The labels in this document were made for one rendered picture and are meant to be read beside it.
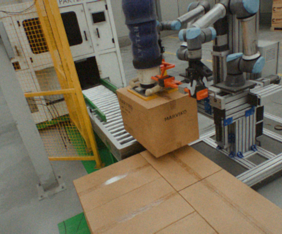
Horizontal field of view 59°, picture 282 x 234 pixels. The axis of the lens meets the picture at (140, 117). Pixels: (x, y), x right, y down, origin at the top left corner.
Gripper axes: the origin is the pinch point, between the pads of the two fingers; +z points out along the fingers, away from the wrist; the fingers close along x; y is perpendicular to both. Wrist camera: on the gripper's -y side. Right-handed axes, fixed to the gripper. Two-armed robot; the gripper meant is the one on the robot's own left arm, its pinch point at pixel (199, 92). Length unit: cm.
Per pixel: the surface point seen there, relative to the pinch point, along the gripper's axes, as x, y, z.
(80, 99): 41, 148, 29
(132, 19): 10, 54, -43
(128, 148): 25, 72, 62
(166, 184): 22, 16, 66
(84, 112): 41, 148, 45
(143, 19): 4, 49, -42
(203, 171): -7, 11, 66
